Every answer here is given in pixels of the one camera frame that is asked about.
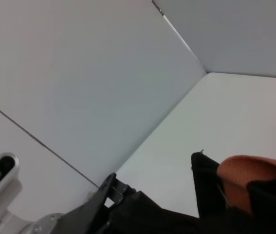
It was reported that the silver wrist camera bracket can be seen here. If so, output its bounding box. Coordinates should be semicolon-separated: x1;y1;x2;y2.
0;195;67;234

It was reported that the black bag with orange handles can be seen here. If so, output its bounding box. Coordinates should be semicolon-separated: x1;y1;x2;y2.
108;150;276;234

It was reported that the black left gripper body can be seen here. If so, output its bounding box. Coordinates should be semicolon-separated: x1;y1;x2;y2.
63;172;118;234

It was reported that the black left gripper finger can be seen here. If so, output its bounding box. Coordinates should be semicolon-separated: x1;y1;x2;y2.
110;179;138;210

